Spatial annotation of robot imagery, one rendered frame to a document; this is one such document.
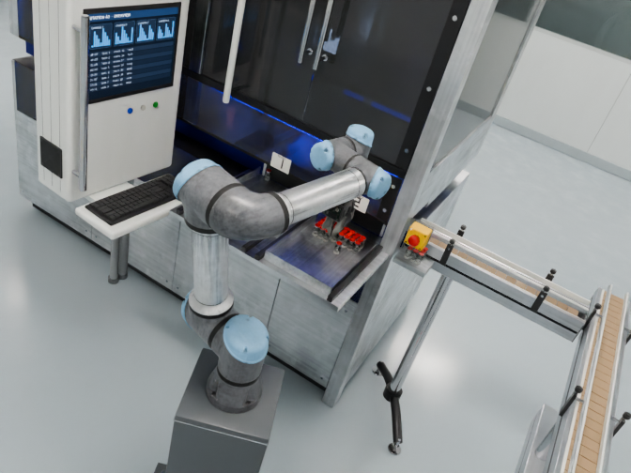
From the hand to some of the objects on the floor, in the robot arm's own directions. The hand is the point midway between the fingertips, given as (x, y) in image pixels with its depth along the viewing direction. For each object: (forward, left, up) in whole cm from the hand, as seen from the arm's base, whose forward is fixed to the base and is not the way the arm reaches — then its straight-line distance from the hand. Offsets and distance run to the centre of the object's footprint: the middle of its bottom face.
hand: (332, 231), depth 177 cm
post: (+32, -24, -110) cm, 117 cm away
